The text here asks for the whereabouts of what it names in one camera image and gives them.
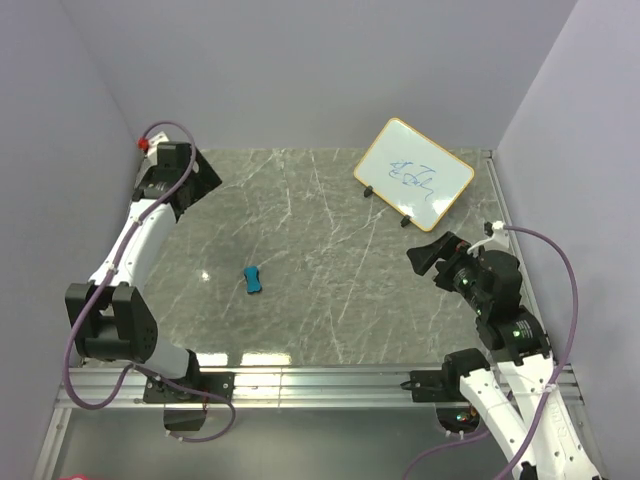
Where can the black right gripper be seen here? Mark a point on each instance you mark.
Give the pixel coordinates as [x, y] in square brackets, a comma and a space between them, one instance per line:
[448, 247]

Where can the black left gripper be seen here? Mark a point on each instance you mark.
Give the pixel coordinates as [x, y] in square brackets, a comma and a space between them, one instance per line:
[205, 179]

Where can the yellow framed whiteboard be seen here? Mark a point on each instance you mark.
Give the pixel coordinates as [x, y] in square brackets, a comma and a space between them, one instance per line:
[411, 173]

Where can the blue whiteboard eraser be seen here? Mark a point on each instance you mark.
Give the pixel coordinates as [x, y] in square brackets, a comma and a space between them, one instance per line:
[252, 279]

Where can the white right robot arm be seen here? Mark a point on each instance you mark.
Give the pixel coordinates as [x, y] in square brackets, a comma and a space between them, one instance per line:
[515, 391]

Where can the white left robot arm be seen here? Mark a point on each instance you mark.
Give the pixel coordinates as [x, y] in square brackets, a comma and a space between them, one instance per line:
[108, 315]

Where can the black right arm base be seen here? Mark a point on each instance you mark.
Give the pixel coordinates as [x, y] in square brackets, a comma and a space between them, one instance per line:
[453, 413]

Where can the wire whiteboard stand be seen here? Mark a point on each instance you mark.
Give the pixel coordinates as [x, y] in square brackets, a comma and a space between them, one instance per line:
[370, 192]

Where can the aluminium right side rail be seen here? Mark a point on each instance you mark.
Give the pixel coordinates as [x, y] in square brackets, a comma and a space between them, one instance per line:
[500, 195]

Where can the aluminium rail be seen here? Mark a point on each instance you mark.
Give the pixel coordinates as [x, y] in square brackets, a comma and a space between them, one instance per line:
[500, 195]
[271, 387]

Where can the aluminium front rail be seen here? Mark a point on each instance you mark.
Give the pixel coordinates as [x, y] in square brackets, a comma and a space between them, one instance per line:
[271, 387]

